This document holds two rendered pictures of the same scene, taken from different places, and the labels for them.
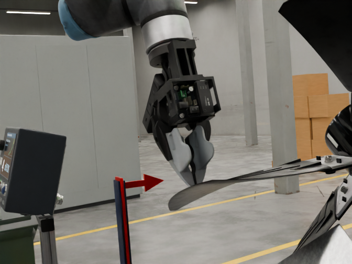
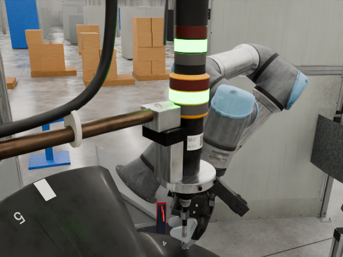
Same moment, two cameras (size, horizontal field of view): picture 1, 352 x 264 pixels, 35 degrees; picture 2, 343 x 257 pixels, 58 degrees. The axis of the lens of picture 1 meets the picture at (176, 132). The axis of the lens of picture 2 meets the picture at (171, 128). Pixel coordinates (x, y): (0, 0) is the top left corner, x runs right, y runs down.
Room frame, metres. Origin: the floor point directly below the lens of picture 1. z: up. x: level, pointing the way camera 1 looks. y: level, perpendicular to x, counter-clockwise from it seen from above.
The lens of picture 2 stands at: (0.94, -0.56, 1.64)
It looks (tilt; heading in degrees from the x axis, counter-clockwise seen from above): 20 degrees down; 106
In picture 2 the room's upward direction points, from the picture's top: 1 degrees clockwise
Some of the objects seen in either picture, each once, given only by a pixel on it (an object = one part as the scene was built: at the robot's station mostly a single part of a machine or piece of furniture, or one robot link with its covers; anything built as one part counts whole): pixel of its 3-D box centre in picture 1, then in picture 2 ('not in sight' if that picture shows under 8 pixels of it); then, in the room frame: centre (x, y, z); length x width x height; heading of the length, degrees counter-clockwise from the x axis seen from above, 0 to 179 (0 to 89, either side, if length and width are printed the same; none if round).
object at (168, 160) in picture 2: not in sight; (181, 143); (0.86, -0.25, 1.50); 0.09 x 0.07 x 0.10; 58
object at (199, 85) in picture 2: not in sight; (189, 81); (0.86, -0.24, 1.57); 0.04 x 0.04 x 0.01
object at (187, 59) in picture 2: not in sight; (190, 57); (0.86, -0.24, 1.60); 0.03 x 0.03 x 0.01
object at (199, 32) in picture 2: not in sight; (191, 31); (0.86, -0.24, 1.62); 0.03 x 0.03 x 0.01
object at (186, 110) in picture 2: not in sight; (188, 104); (0.86, -0.24, 1.54); 0.04 x 0.04 x 0.01
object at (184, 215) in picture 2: not in sight; (184, 219); (0.86, -0.24, 1.39); 0.01 x 0.01 x 0.05
